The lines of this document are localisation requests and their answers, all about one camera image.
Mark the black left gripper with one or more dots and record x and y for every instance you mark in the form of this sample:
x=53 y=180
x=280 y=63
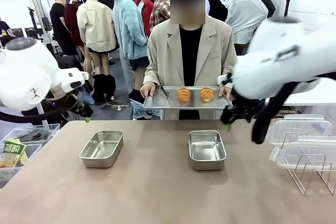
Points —
x=78 y=106

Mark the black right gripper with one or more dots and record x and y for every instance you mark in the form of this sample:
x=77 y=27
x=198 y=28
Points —
x=237 y=112

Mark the rectangular steel container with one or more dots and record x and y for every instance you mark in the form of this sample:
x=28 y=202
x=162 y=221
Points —
x=207 y=153
x=101 y=153

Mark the golden croissant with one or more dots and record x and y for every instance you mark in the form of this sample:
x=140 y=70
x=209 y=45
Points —
x=207 y=95
x=183 y=95

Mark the perforated metal tray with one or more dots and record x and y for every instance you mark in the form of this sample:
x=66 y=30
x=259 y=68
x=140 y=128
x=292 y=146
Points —
x=157 y=103

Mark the clear plastic clip lid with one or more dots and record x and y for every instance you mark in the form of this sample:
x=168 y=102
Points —
x=302 y=127
x=309 y=150

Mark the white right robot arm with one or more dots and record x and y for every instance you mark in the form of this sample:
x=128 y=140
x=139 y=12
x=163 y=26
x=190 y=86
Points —
x=283 y=58

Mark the person's left forearm beige sleeve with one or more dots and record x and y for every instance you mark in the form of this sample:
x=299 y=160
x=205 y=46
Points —
x=228 y=66

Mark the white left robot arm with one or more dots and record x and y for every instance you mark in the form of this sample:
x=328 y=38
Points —
x=23 y=77

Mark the person's right forearm beige sleeve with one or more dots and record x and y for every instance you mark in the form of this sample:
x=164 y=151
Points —
x=152 y=75

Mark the person's left hand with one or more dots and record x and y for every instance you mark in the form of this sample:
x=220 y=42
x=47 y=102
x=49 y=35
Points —
x=225 y=92

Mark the person's right hand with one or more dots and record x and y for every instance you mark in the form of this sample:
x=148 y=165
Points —
x=148 y=90

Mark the blue cloth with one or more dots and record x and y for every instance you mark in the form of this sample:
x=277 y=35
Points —
x=89 y=98

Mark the clear plastic bin with utensils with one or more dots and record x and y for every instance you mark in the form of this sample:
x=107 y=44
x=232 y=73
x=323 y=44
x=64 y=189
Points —
x=39 y=132

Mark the blue jeans on mannequin legs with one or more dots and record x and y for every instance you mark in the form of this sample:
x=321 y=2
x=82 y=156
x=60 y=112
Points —
x=137 y=106

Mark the black jacket on chair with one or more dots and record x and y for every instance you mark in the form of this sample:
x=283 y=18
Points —
x=69 y=62

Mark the clear plastic bin with snacks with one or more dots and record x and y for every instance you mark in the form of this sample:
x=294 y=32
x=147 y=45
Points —
x=32 y=150

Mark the person in beige blazer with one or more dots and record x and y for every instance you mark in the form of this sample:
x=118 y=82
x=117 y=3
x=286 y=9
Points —
x=210 y=51

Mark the green snack bag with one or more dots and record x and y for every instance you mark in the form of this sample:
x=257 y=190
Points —
x=11 y=149

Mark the white side table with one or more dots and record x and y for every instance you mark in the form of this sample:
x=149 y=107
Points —
x=315 y=95

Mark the mannequin in beige jacket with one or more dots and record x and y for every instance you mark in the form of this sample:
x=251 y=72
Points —
x=95 y=24

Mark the mannequin in blue fleece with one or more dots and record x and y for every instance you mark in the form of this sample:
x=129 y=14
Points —
x=128 y=30

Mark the mannequin in dark red dress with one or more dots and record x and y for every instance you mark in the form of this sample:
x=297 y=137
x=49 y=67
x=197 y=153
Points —
x=72 y=22

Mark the man in black t-shirt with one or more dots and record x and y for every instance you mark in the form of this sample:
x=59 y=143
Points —
x=59 y=24

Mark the mannequin in red jacket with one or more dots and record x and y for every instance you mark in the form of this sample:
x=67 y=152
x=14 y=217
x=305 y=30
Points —
x=147 y=11

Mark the mannequin in plaid hooded shirt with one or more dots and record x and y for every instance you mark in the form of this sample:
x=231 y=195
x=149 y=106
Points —
x=158 y=9

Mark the black slim tripod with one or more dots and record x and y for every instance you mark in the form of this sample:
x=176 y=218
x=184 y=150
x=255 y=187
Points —
x=288 y=3

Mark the flat mannequin base plate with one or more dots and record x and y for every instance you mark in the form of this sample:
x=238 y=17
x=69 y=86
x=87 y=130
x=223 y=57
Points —
x=115 y=107

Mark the black camera tripod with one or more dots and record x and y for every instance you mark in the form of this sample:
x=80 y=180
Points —
x=32 y=22

